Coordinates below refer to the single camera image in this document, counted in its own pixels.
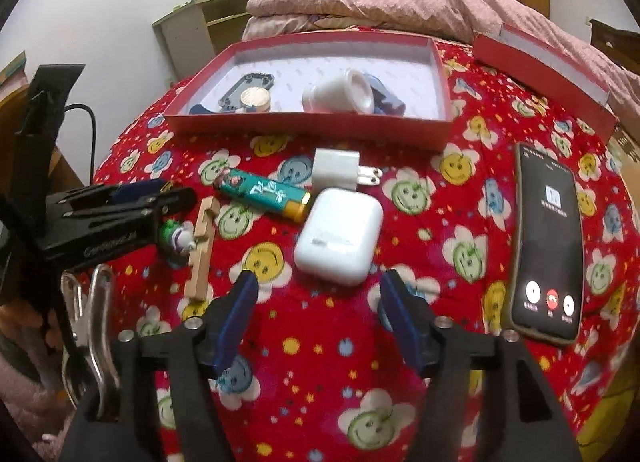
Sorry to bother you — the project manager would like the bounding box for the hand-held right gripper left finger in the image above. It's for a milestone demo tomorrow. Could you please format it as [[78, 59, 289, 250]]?
[[60, 269, 261, 462]]

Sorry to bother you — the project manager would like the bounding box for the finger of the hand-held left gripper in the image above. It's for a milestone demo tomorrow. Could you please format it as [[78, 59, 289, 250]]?
[[107, 179, 168, 205], [117, 187, 197, 223]]

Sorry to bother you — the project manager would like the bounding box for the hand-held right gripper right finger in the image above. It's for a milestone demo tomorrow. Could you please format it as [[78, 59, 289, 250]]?
[[377, 269, 583, 462]]

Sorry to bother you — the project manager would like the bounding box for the green and navy toy figurine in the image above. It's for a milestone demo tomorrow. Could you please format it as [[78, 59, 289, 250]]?
[[157, 219, 197, 258]]

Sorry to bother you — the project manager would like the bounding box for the wooden puzzle piece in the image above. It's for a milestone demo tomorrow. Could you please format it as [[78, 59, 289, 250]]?
[[183, 196, 219, 302]]

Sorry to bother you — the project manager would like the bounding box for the teal printed lighter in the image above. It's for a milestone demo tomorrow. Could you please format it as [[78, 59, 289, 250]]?
[[214, 167, 312, 223]]

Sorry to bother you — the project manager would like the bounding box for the light blue toy arch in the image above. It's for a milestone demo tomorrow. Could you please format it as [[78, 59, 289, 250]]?
[[189, 103, 246, 115]]

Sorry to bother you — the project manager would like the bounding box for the white earbuds case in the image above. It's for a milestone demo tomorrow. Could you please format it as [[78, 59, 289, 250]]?
[[293, 187, 385, 287]]

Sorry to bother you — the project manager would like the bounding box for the grey toy base plate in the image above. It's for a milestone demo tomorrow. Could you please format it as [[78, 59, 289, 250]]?
[[216, 71, 277, 110]]

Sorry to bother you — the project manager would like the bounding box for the round beige wooden disc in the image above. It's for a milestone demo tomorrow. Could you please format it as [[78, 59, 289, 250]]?
[[240, 87, 272, 110]]

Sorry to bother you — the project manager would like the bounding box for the white charger plug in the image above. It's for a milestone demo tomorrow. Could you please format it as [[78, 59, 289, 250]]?
[[311, 148, 385, 190]]

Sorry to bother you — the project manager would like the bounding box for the red cardboard box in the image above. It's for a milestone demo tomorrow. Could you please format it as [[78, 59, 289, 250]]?
[[162, 32, 455, 153]]

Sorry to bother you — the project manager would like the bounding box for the white plastic cup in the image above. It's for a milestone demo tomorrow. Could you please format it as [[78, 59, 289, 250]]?
[[301, 68, 376, 114]]

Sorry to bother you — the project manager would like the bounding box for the blue translucent plastic piece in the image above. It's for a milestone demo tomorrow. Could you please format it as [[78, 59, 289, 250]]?
[[372, 89, 406, 118]]

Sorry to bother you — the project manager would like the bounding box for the small silver metal carabiner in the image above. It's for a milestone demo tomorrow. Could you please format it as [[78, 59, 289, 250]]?
[[60, 269, 87, 343]]

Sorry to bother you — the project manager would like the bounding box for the large silver metal carabiner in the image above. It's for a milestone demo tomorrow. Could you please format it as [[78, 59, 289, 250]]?
[[86, 263, 123, 420]]

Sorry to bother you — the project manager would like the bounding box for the orange wooden cabinet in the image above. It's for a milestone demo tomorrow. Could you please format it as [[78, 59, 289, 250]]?
[[0, 82, 88, 203]]

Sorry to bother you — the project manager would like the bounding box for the red smiley printed blanket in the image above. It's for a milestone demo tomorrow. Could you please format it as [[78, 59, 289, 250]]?
[[92, 37, 640, 462]]

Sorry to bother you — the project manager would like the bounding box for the black stand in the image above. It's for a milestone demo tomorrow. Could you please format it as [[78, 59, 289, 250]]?
[[12, 63, 87, 193]]

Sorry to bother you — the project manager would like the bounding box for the beige wooden shelf unit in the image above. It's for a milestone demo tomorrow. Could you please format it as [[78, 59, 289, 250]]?
[[152, 0, 261, 85]]

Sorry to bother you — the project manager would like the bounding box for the black smartphone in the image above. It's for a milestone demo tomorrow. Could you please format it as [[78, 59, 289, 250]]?
[[501, 142, 586, 348]]

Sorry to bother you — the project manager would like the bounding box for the pink fuzzy clothing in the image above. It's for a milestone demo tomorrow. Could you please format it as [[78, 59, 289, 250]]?
[[0, 342, 76, 448]]

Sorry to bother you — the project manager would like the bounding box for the red cardboard box lid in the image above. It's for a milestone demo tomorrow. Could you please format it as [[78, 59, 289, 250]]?
[[472, 22, 620, 143]]

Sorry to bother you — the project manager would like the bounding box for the dark wooden headboard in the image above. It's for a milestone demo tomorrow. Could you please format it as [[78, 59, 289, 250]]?
[[589, 18, 640, 75]]

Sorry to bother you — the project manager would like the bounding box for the black cable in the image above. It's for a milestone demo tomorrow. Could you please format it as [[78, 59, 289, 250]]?
[[65, 104, 98, 185]]

